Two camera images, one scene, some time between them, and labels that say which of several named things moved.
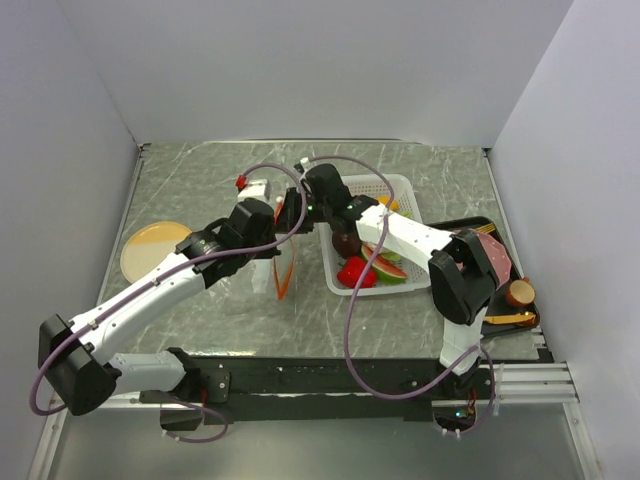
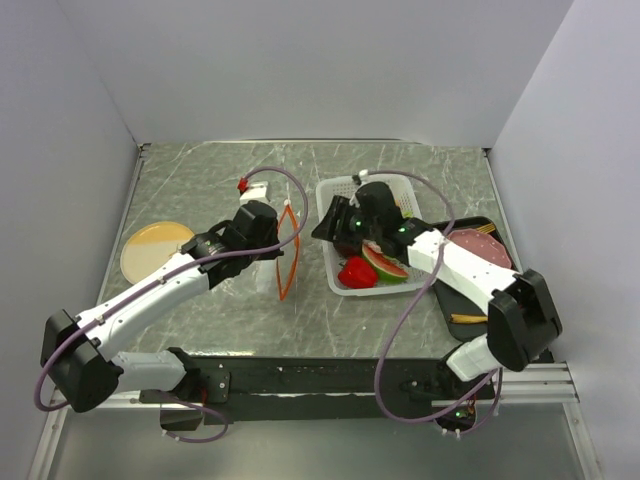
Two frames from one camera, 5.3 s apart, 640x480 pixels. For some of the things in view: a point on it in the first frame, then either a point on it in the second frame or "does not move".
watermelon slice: x=387 y=265 does not move
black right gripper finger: x=293 y=199 -> x=336 y=219
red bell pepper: x=351 y=275 does not move
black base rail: x=331 y=388 does not move
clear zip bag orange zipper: x=276 y=277 does not move
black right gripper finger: x=288 y=218 -> x=328 y=228
